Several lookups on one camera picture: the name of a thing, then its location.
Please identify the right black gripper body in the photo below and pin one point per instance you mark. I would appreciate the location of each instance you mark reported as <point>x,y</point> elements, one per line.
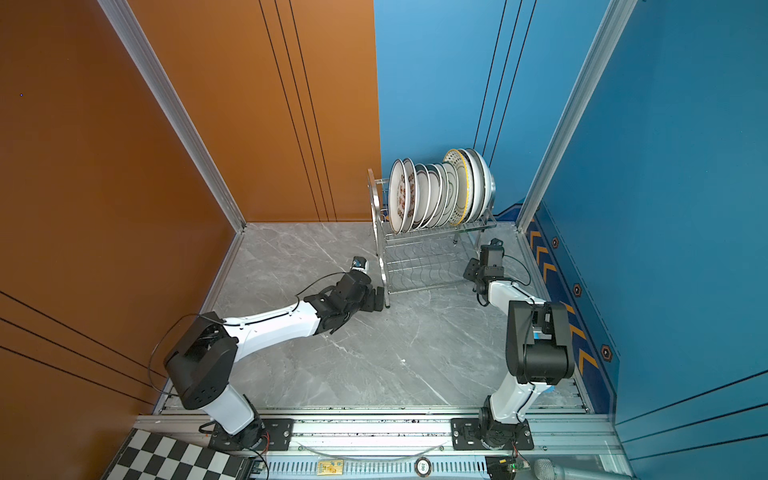
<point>473,271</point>

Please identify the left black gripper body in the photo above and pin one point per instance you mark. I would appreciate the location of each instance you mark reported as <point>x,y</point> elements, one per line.
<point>368,303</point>

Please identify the chrome wire dish rack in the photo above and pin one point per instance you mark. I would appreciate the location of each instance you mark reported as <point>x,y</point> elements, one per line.
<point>421,259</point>

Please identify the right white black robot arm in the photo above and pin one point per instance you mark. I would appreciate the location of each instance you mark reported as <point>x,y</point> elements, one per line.
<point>538,349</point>

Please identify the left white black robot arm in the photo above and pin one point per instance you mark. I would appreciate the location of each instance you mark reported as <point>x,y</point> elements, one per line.
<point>201,362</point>

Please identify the large white plate black rim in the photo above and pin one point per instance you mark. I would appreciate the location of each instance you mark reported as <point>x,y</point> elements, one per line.
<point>485,188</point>

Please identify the white plate grey pattern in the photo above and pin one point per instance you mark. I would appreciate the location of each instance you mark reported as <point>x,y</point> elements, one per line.
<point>451,193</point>

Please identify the yellow rim dotted plate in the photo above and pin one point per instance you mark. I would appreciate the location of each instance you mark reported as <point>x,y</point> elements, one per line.
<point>459,159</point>

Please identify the white plate dark rim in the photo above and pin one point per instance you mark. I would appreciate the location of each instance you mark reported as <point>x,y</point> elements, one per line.
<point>429,191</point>

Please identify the black white checkerboard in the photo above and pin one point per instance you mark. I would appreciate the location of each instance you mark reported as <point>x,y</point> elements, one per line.
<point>148,455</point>

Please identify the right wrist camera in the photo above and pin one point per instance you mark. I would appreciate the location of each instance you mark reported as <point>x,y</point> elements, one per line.
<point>495,243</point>

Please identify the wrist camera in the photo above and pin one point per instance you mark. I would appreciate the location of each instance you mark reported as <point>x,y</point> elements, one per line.
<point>495,243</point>
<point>360,263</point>

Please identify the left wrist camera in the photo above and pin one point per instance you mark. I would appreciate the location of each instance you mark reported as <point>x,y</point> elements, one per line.
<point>360,263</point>

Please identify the aluminium front rail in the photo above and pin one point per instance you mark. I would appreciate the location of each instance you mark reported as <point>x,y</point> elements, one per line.
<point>356,434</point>

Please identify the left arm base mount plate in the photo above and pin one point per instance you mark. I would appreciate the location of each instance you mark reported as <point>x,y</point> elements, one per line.
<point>262,435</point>

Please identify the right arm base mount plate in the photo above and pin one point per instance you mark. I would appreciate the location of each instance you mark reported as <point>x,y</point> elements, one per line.
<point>469,434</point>

